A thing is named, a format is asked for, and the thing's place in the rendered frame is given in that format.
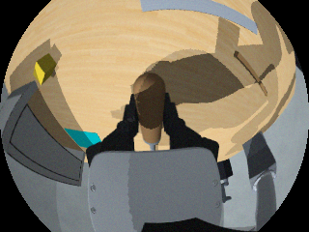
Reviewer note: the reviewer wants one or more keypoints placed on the olive yellow block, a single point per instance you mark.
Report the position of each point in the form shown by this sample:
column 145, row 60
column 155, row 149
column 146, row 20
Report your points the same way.
column 44, row 68

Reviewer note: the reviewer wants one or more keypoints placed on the teal square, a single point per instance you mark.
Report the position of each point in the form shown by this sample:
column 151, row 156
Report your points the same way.
column 83, row 138

